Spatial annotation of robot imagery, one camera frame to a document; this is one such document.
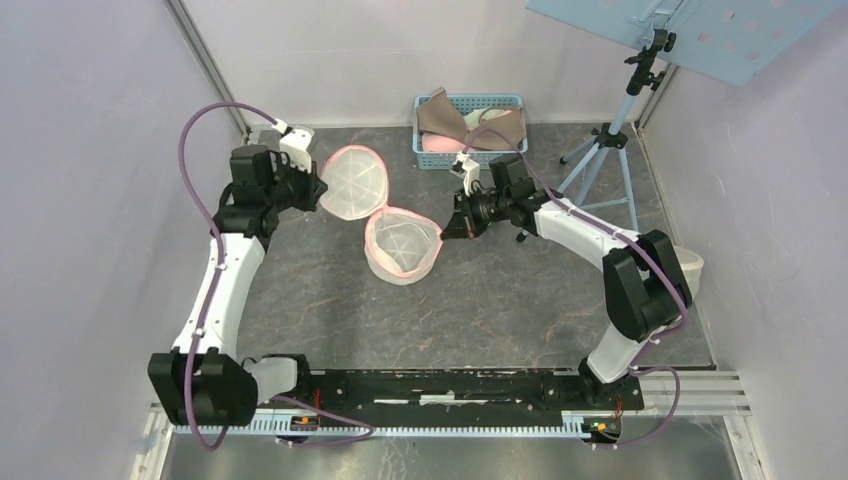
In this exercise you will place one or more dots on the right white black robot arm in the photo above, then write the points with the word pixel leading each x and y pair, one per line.
pixel 645 288

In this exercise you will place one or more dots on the light blue perforated board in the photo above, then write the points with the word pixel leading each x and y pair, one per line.
pixel 729 41

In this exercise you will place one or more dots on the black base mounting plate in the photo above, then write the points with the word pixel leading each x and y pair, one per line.
pixel 442 398

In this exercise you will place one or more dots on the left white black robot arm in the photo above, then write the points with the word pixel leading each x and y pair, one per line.
pixel 199 381

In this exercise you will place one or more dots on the light green cloth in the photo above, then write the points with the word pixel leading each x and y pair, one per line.
pixel 478 117

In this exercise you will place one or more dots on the light blue cable rail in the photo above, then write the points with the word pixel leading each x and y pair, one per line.
pixel 279 423

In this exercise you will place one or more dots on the white round tub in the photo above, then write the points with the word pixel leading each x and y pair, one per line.
pixel 692 266

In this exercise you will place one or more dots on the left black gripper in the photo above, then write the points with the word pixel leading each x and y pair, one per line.
pixel 316 188

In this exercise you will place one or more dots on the blue tripod stand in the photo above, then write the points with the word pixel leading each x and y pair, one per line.
pixel 609 137

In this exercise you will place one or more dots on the blue plastic basket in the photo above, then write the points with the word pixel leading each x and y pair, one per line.
pixel 465 103

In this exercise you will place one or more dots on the pink cloth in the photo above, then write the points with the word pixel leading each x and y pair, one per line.
pixel 436 143

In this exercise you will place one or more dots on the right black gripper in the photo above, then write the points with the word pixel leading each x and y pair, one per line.
pixel 458 226

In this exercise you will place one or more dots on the white mesh laundry bag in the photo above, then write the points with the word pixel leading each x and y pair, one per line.
pixel 400 245

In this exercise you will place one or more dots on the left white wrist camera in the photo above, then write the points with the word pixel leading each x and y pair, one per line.
pixel 295 143

